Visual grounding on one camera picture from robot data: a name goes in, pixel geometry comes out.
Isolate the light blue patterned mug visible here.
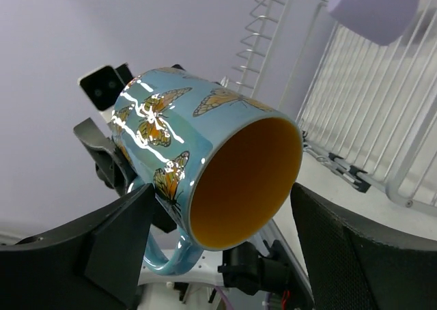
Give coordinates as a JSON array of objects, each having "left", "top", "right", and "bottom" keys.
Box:
[{"left": 109, "top": 67, "right": 303, "bottom": 276}]

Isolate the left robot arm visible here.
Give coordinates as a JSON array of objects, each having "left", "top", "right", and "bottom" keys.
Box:
[{"left": 73, "top": 118, "right": 314, "bottom": 309}]

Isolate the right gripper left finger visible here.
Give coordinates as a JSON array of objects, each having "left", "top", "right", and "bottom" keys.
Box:
[{"left": 1, "top": 184, "right": 154, "bottom": 309}]

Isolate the lilac plastic cup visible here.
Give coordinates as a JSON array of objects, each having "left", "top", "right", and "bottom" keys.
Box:
[{"left": 326, "top": 0, "right": 419, "bottom": 46}]

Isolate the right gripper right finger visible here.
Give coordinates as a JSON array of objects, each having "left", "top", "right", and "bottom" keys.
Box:
[{"left": 290, "top": 183, "right": 436, "bottom": 309}]

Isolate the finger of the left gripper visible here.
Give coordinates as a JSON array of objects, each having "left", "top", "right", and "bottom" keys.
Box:
[{"left": 73, "top": 118, "right": 137, "bottom": 196}]

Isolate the metal wire dish rack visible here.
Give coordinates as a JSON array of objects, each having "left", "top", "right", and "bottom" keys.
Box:
[{"left": 223, "top": 0, "right": 436, "bottom": 215}]

